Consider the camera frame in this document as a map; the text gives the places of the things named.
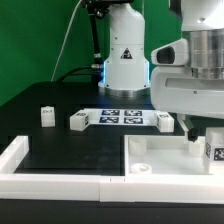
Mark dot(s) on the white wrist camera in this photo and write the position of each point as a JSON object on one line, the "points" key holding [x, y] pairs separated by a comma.
{"points": [[172, 54]]}

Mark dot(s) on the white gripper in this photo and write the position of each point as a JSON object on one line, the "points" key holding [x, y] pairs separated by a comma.
{"points": [[174, 89]]}

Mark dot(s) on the white marker tag sheet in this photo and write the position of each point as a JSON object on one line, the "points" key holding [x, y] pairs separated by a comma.
{"points": [[122, 117]]}

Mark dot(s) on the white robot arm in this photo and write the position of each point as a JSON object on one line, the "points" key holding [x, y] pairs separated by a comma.
{"points": [[128, 73]]}

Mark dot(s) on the white U-shaped fence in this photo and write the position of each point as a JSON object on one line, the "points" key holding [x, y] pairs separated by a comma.
{"points": [[171, 188]]}

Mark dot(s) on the white square tabletop part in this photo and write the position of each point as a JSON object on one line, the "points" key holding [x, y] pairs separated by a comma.
{"points": [[158, 154]]}

